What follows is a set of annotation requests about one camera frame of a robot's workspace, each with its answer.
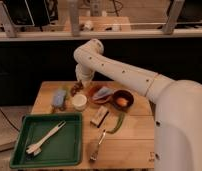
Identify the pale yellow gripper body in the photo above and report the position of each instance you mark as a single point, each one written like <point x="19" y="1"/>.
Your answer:
<point x="85" y="83"/>

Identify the dark purple grape bunch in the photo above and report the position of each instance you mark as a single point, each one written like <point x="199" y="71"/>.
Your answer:
<point x="76" y="88"/>

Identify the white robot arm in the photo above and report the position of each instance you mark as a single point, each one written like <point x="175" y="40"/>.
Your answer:
<point x="178" y="106"/>

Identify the white paper cup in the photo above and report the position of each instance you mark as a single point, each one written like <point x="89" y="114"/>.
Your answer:
<point x="79" y="102"/>

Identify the orange red plate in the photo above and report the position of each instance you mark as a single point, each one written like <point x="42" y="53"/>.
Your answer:
<point x="93" y="90"/>

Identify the green leafy vegetable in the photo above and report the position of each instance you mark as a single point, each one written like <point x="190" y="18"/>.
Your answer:
<point x="66" y="89"/>

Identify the grey folded cloth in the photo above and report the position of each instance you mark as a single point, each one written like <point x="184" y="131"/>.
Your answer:
<point x="103" y="92"/>

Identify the small wooden block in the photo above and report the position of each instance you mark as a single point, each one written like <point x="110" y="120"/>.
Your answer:
<point x="99" y="116"/>

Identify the dark brown bowl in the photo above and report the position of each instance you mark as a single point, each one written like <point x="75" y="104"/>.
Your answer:
<point x="124" y="94"/>

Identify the orange fruit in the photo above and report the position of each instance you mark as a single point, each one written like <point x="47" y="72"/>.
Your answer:
<point x="122" y="102"/>

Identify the wooden table board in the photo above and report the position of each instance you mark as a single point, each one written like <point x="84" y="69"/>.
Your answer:
<point x="131" y="147"/>

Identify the green chili pepper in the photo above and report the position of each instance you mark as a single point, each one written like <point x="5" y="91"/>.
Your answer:
<point x="118" y="124"/>

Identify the green plastic tray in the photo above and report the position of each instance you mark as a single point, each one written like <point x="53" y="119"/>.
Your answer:
<point x="63" y="148"/>

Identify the metal fork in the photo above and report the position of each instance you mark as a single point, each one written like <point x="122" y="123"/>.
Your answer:
<point x="94" y="154"/>

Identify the metal frame rail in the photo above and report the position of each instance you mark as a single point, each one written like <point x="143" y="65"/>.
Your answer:
<point x="35" y="20"/>

